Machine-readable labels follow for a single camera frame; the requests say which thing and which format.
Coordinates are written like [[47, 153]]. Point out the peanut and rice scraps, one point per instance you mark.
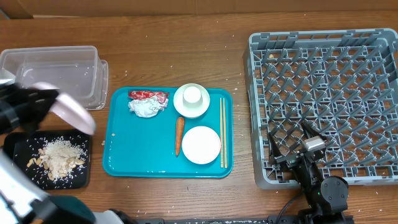
[[57, 160]]

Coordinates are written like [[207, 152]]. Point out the clear plastic bin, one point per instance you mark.
[[76, 70]]

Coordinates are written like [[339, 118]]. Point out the teal plastic serving tray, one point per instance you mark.
[[145, 147]]

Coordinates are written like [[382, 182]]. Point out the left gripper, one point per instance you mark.
[[29, 113]]

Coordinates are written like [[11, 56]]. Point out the grey dishwasher rack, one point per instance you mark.
[[343, 83]]

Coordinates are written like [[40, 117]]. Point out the orange carrot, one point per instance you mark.
[[180, 124]]

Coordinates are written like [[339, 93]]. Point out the white cup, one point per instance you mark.
[[192, 95]]

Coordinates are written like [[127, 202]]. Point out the large pink plate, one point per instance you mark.
[[69, 110]]

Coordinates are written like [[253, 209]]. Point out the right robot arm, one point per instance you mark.
[[326, 197]]

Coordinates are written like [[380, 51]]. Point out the small white plate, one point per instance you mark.
[[201, 145]]

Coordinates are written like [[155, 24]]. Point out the white tissue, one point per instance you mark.
[[148, 107]]

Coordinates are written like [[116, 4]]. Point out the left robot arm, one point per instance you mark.
[[29, 204]]

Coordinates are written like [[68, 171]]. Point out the red snack wrapper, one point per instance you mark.
[[162, 97]]

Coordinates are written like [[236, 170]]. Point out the right wooden chopstick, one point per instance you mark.
[[224, 134]]

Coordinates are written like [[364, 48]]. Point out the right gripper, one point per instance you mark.
[[288, 160]]

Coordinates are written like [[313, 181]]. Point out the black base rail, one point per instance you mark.
[[202, 221]]

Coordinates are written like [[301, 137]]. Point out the pale green bowl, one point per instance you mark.
[[191, 110]]

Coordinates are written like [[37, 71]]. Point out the black plastic tray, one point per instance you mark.
[[18, 146]]

